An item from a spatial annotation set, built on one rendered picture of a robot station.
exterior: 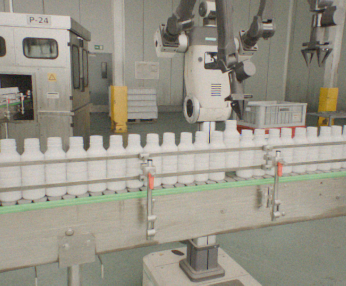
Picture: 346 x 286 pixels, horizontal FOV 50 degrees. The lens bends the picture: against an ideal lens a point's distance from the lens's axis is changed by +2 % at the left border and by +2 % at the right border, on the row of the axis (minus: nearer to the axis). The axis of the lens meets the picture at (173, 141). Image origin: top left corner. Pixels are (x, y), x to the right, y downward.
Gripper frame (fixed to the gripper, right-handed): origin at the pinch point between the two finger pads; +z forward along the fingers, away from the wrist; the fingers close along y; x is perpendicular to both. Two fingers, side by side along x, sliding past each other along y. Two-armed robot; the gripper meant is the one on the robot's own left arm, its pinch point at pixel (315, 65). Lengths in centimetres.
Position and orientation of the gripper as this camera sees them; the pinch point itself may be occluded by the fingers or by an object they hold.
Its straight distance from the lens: 166.4
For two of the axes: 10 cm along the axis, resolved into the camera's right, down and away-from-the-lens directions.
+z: -0.1, 9.9, 1.7
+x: -9.3, 0.5, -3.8
